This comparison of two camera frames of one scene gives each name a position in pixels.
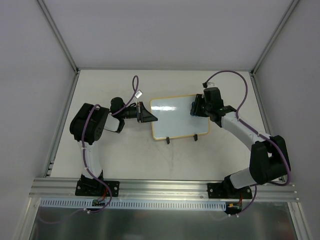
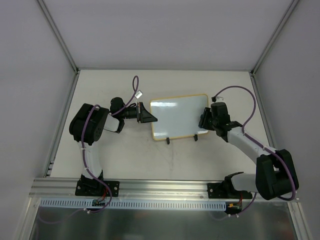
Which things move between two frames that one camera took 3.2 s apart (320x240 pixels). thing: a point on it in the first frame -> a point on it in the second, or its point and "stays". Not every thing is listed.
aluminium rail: x=158 y=189 stays
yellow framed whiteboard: x=174 y=119 stays
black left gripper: x=140 y=112 stays
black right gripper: x=197 y=105 -> x=205 y=119
